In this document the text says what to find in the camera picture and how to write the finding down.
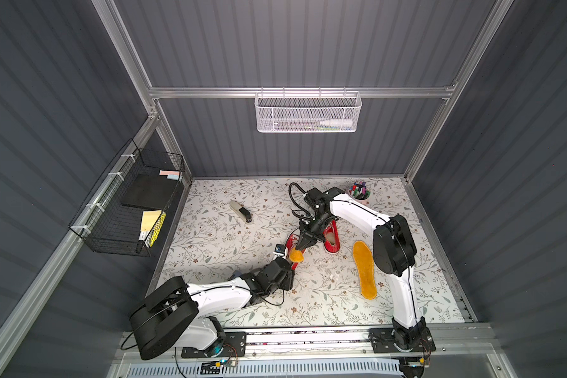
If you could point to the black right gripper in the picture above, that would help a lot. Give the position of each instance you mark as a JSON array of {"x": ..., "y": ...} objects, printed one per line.
[{"x": 309, "y": 232}]

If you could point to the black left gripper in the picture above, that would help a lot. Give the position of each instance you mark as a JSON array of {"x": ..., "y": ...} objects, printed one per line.
[{"x": 286, "y": 261}]

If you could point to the red sneaker one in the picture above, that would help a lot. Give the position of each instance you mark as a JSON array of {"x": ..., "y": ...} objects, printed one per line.
[
  {"x": 291, "y": 243},
  {"x": 331, "y": 239}
]

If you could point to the yellow insole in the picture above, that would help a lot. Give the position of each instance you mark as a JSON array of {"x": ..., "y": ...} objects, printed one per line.
[
  {"x": 363, "y": 259},
  {"x": 295, "y": 256}
]

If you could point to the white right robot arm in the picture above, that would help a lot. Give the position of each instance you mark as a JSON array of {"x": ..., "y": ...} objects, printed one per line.
[{"x": 393, "y": 253}]

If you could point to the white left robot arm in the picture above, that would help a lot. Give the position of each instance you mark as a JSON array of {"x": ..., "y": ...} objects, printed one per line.
[{"x": 183, "y": 315}]

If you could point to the pink pen cup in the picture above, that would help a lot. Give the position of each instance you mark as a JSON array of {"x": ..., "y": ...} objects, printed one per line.
[{"x": 361, "y": 198}]

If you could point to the coloured markers in cup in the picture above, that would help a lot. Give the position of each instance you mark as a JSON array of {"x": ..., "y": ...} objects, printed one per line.
[{"x": 359, "y": 187}]

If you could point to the beige and black stapler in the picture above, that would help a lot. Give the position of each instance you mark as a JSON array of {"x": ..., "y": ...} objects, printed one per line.
[{"x": 241, "y": 211}]

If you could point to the white marker in basket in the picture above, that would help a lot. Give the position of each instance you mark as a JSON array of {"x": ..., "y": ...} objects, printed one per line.
[{"x": 337, "y": 124}]

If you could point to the yellow sticky note pad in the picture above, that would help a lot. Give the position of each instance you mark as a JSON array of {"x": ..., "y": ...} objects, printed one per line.
[{"x": 150, "y": 227}]

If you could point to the black notebook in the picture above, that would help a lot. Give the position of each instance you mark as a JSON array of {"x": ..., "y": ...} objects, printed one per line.
[{"x": 149, "y": 192}]

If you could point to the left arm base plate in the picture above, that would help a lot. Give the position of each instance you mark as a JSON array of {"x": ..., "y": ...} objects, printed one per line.
[{"x": 228, "y": 345}]

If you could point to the white wire mesh basket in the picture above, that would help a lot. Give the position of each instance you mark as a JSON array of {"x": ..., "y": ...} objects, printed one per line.
[{"x": 300, "y": 111}]

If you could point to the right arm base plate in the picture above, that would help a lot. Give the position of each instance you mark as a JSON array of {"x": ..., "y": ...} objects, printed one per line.
[{"x": 390, "y": 340}]

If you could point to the black wire wall basket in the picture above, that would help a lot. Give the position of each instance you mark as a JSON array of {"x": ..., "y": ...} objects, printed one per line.
[{"x": 129, "y": 213}]

